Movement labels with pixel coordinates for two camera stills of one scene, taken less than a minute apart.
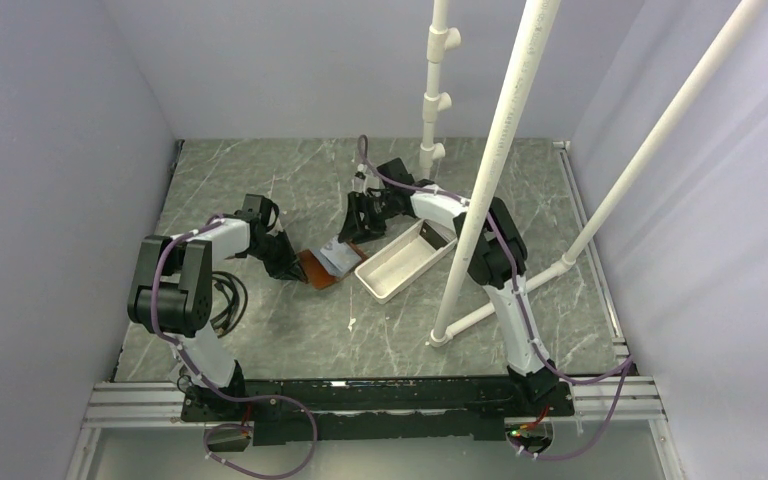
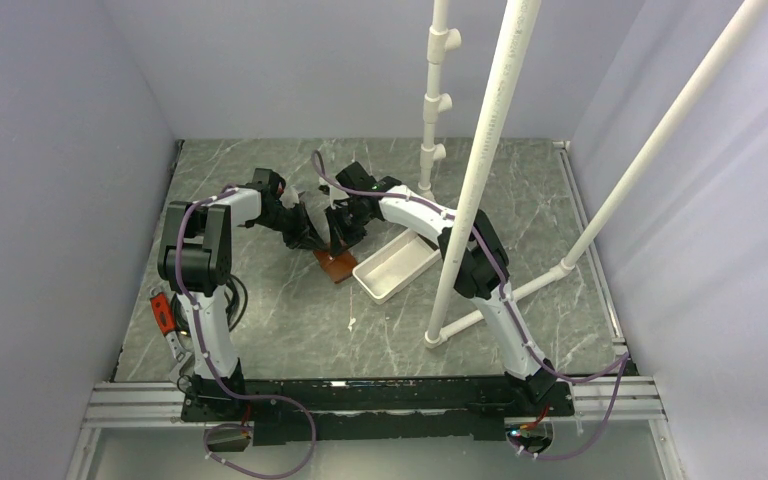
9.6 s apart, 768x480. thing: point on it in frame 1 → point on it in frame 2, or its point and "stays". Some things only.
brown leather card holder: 316,275 → 339,267
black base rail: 306,411 stays
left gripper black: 290,258 → 305,236
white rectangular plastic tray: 391,269 stays
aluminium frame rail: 628,398 stays
